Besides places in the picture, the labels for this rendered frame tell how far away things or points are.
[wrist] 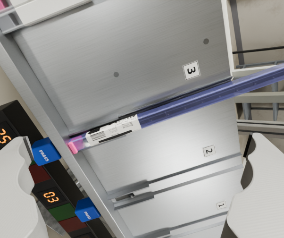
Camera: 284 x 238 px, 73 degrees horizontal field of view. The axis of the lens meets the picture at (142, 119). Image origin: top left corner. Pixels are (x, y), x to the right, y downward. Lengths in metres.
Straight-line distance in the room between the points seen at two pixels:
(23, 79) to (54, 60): 0.03
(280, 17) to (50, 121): 3.30
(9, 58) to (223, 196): 0.31
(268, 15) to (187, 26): 3.19
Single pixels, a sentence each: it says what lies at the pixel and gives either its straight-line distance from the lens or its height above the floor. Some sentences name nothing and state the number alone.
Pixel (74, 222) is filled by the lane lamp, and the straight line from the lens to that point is 0.36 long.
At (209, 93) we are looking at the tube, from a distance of 0.21.
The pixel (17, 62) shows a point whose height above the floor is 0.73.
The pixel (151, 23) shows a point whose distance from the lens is 0.20.
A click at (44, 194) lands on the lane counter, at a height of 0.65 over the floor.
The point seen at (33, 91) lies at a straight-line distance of 0.20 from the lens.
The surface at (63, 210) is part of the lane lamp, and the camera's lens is 0.34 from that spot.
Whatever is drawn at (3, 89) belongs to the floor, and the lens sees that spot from 0.95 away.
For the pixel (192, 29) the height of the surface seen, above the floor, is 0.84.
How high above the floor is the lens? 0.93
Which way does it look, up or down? 41 degrees down
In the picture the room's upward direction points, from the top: 94 degrees clockwise
